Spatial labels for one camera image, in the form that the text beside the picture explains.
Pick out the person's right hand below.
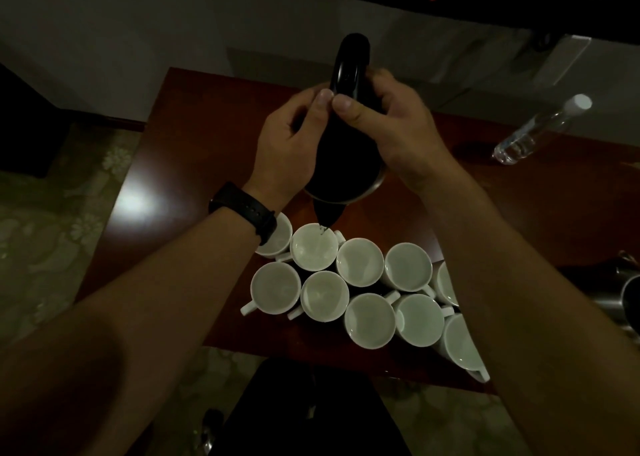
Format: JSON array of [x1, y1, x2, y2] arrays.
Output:
[[332, 67, 458, 194]]

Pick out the cluster of white cups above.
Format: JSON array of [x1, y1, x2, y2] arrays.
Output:
[[240, 212, 491, 384]]

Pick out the person's right forearm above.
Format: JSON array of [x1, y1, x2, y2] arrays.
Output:
[[419, 166, 640, 456]]

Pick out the black wristband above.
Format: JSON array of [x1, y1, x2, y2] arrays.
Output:
[[208, 181, 278, 246]]

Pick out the person's black trousers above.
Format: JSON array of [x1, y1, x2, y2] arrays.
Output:
[[214, 357, 412, 456]]

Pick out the person's left forearm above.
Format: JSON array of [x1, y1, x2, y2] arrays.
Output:
[[0, 205, 262, 456]]

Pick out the black kettle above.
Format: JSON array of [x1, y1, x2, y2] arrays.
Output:
[[303, 33, 388, 235]]

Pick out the person's left hand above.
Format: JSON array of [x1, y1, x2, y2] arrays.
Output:
[[243, 85, 334, 214]]

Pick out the steel pot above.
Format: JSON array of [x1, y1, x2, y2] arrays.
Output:
[[557, 250, 640, 339]]

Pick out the dark cabinet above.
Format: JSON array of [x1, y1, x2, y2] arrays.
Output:
[[0, 62, 70, 179]]

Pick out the person's dark shoe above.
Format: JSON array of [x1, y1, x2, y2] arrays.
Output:
[[199, 409, 227, 456]]

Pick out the clear plastic bottle white cap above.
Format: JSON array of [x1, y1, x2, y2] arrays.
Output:
[[491, 94, 594, 165]]

